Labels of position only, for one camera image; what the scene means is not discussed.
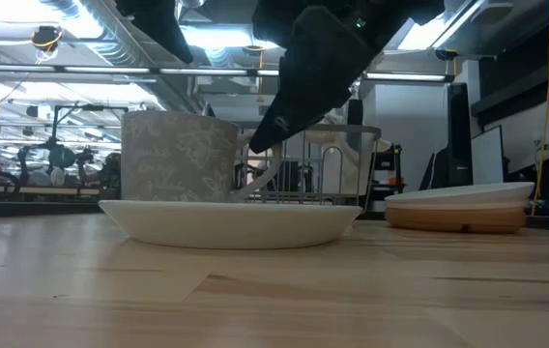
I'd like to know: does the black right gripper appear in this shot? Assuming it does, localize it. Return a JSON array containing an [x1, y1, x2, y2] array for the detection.
[[248, 0, 445, 155]]

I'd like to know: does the grey floral mug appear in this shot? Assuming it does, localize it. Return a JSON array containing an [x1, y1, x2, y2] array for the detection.
[[120, 110, 284, 203]]

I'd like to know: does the large white plate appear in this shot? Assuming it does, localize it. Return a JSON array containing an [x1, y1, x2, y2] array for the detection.
[[99, 199, 363, 250]]

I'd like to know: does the wooden plate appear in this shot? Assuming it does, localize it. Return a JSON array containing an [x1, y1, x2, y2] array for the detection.
[[384, 207, 528, 235]]

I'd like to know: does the translucent plastic utensil caddy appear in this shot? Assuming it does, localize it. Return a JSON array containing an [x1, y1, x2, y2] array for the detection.
[[298, 132, 377, 194]]

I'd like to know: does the black shelf cart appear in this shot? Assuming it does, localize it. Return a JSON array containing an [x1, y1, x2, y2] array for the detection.
[[369, 143, 407, 200]]

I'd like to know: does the tall black panel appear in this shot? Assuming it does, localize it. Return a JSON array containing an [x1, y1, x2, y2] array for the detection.
[[447, 81, 475, 189]]

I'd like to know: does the background robot station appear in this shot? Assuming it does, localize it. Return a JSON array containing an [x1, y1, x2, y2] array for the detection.
[[13, 101, 122, 190]]

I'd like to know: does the white board panel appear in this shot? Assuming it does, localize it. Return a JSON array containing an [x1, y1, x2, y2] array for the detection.
[[470, 124, 506, 186]]

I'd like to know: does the grey wire dish rack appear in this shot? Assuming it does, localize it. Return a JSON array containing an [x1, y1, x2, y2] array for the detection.
[[235, 124, 383, 205]]

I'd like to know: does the black ceiling cord reel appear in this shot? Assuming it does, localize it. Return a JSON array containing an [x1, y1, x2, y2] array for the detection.
[[30, 24, 65, 65]]

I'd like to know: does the black aluminium table frame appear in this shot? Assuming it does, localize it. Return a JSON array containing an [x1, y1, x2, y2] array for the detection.
[[0, 196, 549, 232]]

